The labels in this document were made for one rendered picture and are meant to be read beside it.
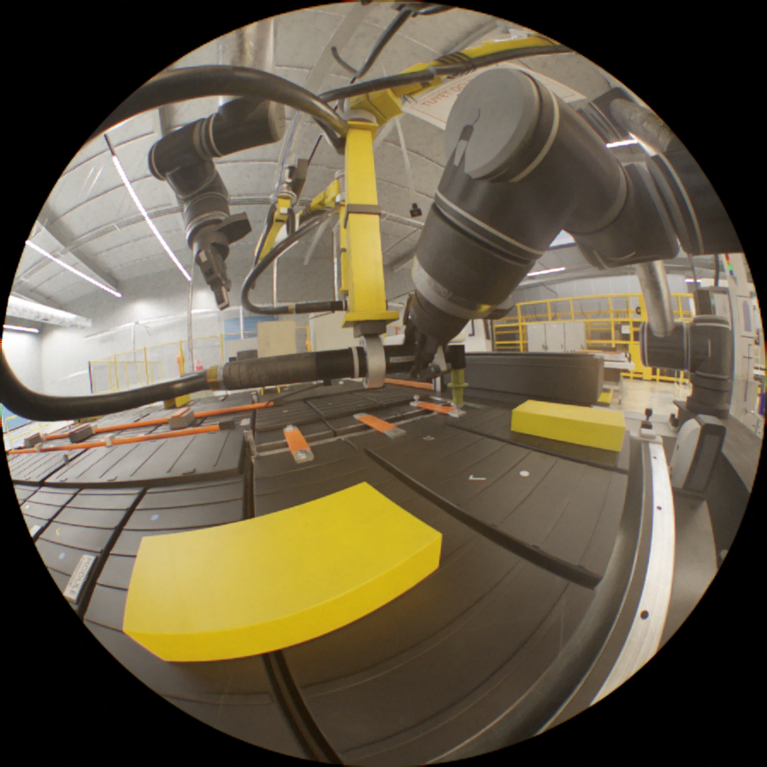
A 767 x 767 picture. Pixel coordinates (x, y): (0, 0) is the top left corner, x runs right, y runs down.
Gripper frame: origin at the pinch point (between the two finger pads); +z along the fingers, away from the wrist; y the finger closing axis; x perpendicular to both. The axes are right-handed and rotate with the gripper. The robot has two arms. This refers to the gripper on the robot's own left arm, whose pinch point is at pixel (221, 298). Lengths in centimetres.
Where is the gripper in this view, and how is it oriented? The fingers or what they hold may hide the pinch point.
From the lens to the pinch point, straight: 43.6
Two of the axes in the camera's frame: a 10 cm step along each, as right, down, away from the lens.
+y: 2.4, -0.6, -9.7
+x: 8.7, -4.4, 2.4
